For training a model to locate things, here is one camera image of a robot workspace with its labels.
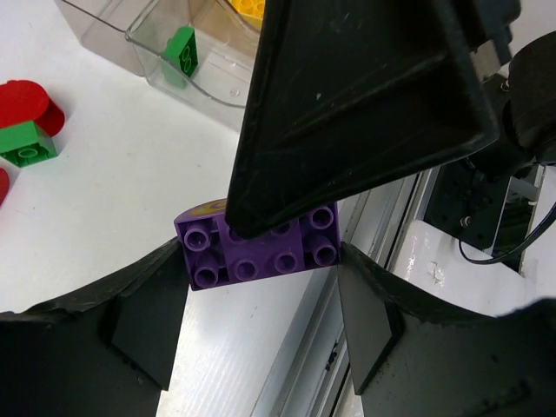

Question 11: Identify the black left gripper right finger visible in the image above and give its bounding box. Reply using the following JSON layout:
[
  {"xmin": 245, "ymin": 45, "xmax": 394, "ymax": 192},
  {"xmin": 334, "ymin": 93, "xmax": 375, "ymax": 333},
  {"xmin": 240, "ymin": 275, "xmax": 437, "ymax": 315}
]
[{"xmin": 338, "ymin": 244, "xmax": 555, "ymax": 416}]

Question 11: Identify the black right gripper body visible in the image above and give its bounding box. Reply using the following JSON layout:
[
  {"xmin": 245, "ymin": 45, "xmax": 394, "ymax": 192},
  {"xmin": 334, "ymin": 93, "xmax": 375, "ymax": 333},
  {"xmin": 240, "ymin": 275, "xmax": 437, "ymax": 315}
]
[{"xmin": 453, "ymin": 0, "xmax": 521, "ymax": 82}]

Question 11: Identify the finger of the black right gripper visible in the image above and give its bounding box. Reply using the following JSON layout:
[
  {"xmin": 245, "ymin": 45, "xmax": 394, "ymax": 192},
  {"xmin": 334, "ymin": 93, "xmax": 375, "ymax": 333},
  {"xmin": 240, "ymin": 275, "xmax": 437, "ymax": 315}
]
[{"xmin": 226, "ymin": 1, "xmax": 498, "ymax": 238}]

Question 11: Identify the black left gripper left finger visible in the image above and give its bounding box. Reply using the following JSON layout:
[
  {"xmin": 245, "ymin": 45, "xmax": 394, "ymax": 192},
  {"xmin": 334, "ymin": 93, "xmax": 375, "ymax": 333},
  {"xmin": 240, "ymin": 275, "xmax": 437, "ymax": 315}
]
[{"xmin": 1, "ymin": 240, "xmax": 189, "ymax": 416}]

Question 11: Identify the curved yellow lego brick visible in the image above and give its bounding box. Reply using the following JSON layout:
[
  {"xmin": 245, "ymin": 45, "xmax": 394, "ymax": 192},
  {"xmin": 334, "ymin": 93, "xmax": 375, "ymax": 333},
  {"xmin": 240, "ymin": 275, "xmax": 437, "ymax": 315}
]
[{"xmin": 229, "ymin": 0, "xmax": 265, "ymax": 20}]

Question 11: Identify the curved purple lego brick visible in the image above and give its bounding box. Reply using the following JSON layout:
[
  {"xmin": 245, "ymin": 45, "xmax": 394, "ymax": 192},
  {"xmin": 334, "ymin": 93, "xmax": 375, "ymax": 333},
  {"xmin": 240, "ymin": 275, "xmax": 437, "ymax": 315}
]
[{"xmin": 174, "ymin": 199, "xmax": 341, "ymax": 291}]

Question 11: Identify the small curved green brick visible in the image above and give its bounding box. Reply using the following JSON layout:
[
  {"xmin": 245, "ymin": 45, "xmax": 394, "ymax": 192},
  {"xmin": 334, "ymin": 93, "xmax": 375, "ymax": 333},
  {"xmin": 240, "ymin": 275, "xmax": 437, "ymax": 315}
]
[{"xmin": 161, "ymin": 26, "xmax": 198, "ymax": 89}]

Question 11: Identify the right arm base joint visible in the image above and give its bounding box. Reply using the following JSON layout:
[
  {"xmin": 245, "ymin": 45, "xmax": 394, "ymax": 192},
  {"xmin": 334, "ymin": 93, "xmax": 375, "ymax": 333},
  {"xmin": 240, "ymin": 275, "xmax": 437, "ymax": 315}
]
[{"xmin": 424, "ymin": 162, "xmax": 542, "ymax": 257}]

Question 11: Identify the clear plastic bin front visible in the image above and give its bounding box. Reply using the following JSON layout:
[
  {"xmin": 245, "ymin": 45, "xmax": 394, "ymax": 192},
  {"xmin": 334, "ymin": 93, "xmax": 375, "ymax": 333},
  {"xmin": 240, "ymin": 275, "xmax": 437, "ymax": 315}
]
[{"xmin": 126, "ymin": 1, "xmax": 260, "ymax": 110}]

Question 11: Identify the clear plastic bin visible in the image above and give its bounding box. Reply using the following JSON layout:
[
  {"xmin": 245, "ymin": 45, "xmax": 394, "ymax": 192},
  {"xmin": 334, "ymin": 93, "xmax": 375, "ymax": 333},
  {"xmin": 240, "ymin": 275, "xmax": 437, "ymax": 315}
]
[
  {"xmin": 126, "ymin": 1, "xmax": 260, "ymax": 110},
  {"xmin": 55, "ymin": 0, "xmax": 149, "ymax": 76},
  {"xmin": 189, "ymin": 0, "xmax": 260, "ymax": 59}
]

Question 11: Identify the clear plastic bin middle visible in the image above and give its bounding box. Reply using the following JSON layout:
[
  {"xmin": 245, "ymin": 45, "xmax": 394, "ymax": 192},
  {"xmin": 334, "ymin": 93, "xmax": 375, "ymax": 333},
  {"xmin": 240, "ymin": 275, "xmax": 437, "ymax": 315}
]
[{"xmin": 189, "ymin": 0, "xmax": 260, "ymax": 59}]

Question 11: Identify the red lego brick near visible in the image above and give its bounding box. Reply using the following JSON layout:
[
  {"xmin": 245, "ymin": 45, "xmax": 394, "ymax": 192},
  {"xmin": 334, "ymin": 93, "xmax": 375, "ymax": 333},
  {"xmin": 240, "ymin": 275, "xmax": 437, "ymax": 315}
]
[{"xmin": 0, "ymin": 168, "xmax": 10, "ymax": 205}]

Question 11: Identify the green square lego brick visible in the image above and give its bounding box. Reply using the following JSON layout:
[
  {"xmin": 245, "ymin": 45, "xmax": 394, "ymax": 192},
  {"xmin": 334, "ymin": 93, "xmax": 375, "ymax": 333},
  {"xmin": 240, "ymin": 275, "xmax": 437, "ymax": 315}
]
[{"xmin": 1, "ymin": 122, "xmax": 58, "ymax": 168}]

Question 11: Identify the clear plastic bin rear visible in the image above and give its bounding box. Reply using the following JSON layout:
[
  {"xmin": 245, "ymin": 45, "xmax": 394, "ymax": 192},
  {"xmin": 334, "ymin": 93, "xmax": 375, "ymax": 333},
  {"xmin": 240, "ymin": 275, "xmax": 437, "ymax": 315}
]
[{"xmin": 55, "ymin": 0, "xmax": 149, "ymax": 76}]

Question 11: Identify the red rounded lego brick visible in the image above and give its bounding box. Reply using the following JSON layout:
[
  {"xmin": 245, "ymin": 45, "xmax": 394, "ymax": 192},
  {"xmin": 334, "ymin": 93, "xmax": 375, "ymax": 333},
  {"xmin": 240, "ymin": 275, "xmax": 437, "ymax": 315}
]
[{"xmin": 1, "ymin": 80, "xmax": 65, "ymax": 136}]

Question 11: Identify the aluminium table edge rail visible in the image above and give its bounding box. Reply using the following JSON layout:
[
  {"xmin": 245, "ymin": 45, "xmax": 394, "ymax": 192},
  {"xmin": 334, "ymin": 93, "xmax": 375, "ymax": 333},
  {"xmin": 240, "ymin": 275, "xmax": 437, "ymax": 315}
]
[{"xmin": 251, "ymin": 169, "xmax": 438, "ymax": 416}]

